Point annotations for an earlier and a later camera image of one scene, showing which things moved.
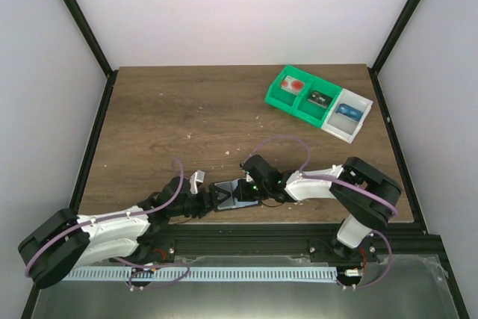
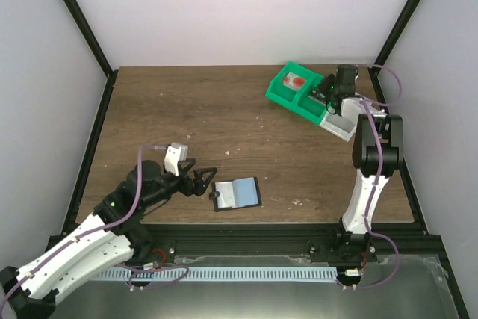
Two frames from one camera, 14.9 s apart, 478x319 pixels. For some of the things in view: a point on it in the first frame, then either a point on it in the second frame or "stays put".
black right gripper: (240, 190) to (329, 94)
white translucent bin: (346, 116) stays put
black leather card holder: (224, 195) stays put
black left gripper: (205, 201) to (188, 183)
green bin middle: (314, 101) stays put
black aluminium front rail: (408, 240) stays put
